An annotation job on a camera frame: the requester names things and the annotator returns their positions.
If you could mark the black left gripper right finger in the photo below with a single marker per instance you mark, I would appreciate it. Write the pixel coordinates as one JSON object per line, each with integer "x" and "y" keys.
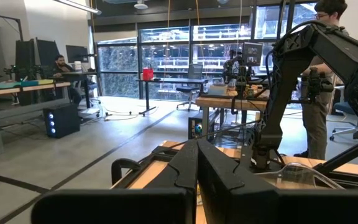
{"x": 225, "y": 180}

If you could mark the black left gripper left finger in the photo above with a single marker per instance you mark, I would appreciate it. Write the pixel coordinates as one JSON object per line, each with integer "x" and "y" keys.
{"x": 179, "y": 174}

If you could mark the black background robot arm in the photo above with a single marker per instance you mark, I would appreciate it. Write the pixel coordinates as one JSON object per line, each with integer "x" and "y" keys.
{"x": 236, "y": 71}

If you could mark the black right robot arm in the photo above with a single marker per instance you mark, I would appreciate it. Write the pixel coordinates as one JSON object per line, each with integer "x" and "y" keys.
{"x": 291, "y": 77}

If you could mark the computer tower teal light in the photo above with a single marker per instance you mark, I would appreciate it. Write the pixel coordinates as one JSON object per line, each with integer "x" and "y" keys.
{"x": 197, "y": 127}

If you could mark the clear plastic container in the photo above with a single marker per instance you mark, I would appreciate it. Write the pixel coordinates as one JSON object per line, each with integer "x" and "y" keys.
{"x": 297, "y": 177}

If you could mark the wooden work table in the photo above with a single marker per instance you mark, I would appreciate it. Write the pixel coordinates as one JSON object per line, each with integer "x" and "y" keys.
{"x": 232, "y": 102}
{"x": 11, "y": 91}

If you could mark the grey office chair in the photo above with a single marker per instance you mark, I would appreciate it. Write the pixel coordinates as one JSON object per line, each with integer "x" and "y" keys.
{"x": 191, "y": 84}

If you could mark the white box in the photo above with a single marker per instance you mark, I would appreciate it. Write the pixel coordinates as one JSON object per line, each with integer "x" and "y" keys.
{"x": 217, "y": 89}

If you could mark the black desk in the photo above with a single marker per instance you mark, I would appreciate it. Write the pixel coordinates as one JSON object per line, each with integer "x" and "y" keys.
{"x": 179, "y": 80}

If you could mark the red container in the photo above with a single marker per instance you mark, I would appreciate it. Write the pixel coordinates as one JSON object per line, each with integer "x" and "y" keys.
{"x": 148, "y": 74}

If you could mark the person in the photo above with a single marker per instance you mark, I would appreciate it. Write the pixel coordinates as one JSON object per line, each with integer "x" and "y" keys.
{"x": 61, "y": 67}
{"x": 315, "y": 124}

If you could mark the computer tower blue lights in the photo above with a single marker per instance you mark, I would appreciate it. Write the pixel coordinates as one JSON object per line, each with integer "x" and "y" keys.
{"x": 61, "y": 119}

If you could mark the small rig monitor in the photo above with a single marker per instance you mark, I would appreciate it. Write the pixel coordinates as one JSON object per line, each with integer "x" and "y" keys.
{"x": 252, "y": 53}

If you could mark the blue office chair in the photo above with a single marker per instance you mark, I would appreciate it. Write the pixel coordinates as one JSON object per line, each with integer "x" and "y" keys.
{"x": 343, "y": 109}

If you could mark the black desk monitor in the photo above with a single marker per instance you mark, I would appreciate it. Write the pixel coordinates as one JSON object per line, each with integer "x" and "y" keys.
{"x": 76, "y": 53}

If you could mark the black standing panel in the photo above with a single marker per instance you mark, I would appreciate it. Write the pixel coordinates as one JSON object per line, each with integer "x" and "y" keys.
{"x": 47, "y": 51}
{"x": 25, "y": 59}

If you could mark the teal cloth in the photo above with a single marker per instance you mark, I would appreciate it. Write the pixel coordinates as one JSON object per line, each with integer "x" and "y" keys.
{"x": 20, "y": 83}

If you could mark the ceiling light bar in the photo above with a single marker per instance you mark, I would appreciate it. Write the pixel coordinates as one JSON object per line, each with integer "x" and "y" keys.
{"x": 76, "y": 6}

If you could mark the black frame clamp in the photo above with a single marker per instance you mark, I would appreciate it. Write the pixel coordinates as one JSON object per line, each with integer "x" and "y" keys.
{"x": 123, "y": 165}

